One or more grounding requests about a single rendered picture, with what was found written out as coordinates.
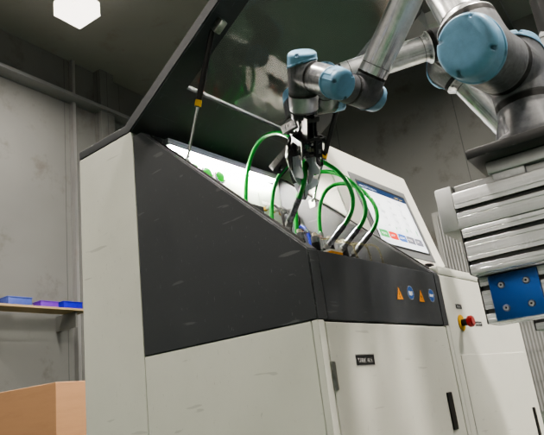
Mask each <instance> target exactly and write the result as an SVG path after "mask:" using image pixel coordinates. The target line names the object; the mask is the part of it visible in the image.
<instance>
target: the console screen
mask: <svg viewBox="0 0 544 435"><path fill-rule="evenodd" d="M347 173H348V174H349V176H350V179H352V180H353V181H354V182H355V183H356V184H357V185H358V186H360V187H362V188H363V189H364V190H365V191H366V192H367V193H369V194H370V196H371V197H372V198H373V199H374V200H375V202H376V205H377V207H378V210H379V222H378V226H377V227H376V230H375V231H374V234H375V235H376V236H379V237H380V238H382V239H383V240H384V241H386V242H388V243H390V244H392V245H393V246H395V247H396V248H398V249H399V250H401V251H403V252H404V253H406V254H408V255H410V256H411V257H413V258H415V259H420V260H423V261H427V262H434V263H436V261H435V260H434V258H433V255H432V253H431V251H430V249H429V247H428V245H427V242H426V240H425V238H424V236H423V234H422V232H421V229H420V227H419V225H418V224H417V222H416V219H415V217H414V214H413V212H412V211H411V209H410V206H409V204H408V201H407V200H406V198H405V196H404V194H403V193H401V192H398V191H396V190H393V189H391V188H388V187H386V186H383V185H381V184H378V183H376V182H374V181H372V180H368V179H366V178H364V177H362V176H359V175H357V174H354V173H351V172H349V171H347ZM365 198H366V197H365ZM366 201H367V206H368V213H367V218H368V221H369V223H370V227H372V226H373V223H374V221H375V212H374V208H373V206H372V204H371V202H370V201H369V200H368V199H367V198H366Z"/></svg>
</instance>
